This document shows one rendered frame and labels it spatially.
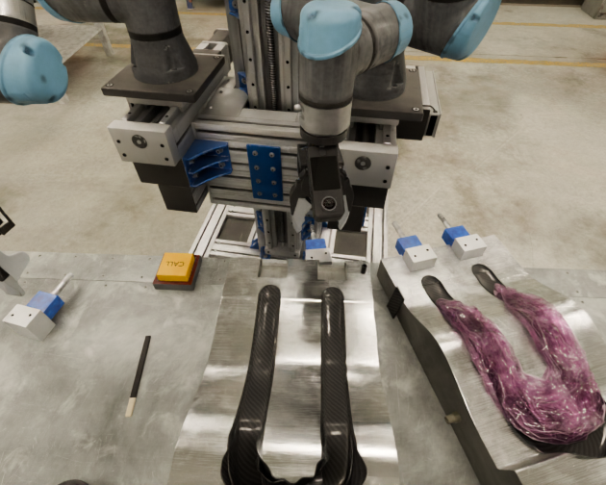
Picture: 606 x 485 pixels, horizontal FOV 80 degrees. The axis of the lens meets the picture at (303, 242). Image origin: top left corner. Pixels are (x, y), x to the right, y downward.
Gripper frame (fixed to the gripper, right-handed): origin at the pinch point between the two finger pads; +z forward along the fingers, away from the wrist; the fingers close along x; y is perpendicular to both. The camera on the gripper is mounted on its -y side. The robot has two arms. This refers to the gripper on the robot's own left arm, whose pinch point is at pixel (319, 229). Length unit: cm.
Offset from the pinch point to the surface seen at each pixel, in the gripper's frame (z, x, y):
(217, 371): 4.5, 18.1, -23.5
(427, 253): 4.4, -20.6, -4.1
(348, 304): 4.2, -3.3, -14.0
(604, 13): 78, -394, 395
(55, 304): 10, 50, -5
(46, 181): 93, 147, 148
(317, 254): 7.4, 0.0, 0.2
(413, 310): 6.7, -14.9, -14.8
